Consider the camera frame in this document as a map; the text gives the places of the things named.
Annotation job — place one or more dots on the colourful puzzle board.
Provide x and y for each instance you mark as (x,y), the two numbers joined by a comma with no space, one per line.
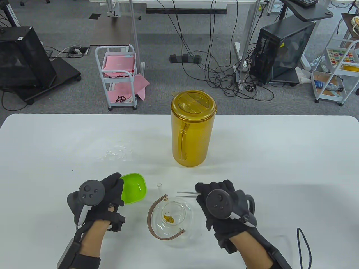
(340,56)

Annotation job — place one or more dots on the black desk foot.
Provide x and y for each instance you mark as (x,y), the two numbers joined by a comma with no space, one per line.
(185,58)

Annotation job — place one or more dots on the person's right forearm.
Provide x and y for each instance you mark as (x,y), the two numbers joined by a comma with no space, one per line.
(252,255)

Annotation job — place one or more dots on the white desk frame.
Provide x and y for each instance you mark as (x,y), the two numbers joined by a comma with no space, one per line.
(134,33)

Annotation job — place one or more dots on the green plastic bowl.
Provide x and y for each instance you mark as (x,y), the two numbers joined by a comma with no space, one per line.
(134,189)

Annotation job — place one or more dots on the dark brown side table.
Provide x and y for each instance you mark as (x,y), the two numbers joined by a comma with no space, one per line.
(112,32)

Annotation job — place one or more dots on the wooden table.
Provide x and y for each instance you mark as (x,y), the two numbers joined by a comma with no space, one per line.
(346,25)

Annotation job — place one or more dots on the black desk crossbar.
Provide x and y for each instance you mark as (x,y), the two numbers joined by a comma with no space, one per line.
(185,11)

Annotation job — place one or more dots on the black rolling stand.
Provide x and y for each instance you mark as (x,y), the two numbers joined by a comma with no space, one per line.
(66,71)

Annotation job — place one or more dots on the right wrist sensor band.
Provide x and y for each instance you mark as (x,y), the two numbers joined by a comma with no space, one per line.
(274,252)

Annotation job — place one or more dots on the person's right hand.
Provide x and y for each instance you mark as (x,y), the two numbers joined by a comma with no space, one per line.
(201,203)

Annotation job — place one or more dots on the glass infuser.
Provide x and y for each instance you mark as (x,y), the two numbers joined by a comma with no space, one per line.
(179,210)

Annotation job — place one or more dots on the blue cloth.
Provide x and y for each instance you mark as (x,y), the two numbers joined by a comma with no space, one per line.
(322,84)

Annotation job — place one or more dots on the white trolley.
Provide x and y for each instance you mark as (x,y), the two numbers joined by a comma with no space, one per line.
(331,97)
(123,105)

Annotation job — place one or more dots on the hand controller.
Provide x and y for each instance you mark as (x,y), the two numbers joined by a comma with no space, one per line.
(91,193)
(220,203)

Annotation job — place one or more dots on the black keyboard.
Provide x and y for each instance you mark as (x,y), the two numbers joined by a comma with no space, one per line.
(305,2)

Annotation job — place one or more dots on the black standing desk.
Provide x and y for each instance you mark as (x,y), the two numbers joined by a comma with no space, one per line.
(308,14)

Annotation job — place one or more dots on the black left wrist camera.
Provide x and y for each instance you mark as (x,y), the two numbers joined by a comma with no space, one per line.
(117,221)

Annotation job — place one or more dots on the left wrist sensor band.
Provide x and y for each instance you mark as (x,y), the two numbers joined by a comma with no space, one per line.
(84,260)

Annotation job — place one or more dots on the yellow plastic pitcher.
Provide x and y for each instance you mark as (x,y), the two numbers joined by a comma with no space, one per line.
(193,134)

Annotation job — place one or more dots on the white power strip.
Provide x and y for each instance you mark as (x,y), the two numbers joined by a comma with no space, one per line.
(237,49)

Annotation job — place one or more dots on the right hand controller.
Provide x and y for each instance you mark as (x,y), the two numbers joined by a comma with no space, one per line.
(220,203)

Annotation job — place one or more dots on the floor outlet box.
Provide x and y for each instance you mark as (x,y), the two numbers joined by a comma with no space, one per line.
(80,51)

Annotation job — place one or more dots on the left hand controller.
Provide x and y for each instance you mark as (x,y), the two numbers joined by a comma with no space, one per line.
(91,193)

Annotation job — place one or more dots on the person's left forearm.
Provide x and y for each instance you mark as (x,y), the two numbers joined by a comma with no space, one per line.
(95,238)

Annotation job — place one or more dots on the black glass-sided computer tower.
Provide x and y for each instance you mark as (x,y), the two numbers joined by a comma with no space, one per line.
(280,47)

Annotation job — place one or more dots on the person's left hand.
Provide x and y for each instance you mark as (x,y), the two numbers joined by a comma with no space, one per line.
(113,190)

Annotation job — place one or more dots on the wrist sensor band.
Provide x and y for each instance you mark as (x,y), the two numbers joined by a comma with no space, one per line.
(84,260)
(274,252)

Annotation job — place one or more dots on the metal tweezers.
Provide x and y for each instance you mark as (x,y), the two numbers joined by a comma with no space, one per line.
(188,193)

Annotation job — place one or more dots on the pink paper stack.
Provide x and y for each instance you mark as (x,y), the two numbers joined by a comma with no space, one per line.
(117,63)

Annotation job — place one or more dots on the black mesh computer tower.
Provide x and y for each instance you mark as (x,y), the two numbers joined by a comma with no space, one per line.
(22,61)

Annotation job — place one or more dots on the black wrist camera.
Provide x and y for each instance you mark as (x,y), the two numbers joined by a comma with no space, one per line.
(227,245)
(117,221)

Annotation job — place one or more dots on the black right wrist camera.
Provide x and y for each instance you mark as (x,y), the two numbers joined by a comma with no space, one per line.
(227,245)

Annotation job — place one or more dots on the pink paper sheet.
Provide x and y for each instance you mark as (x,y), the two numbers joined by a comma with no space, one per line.
(140,82)

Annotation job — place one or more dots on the dried chrysanthemum flowers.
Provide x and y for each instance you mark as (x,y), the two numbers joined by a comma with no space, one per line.
(168,218)

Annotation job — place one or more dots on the white plastic bag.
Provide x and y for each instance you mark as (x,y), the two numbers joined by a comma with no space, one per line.
(303,77)

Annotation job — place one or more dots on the yellow bowl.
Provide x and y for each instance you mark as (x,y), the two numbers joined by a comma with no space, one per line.
(350,67)

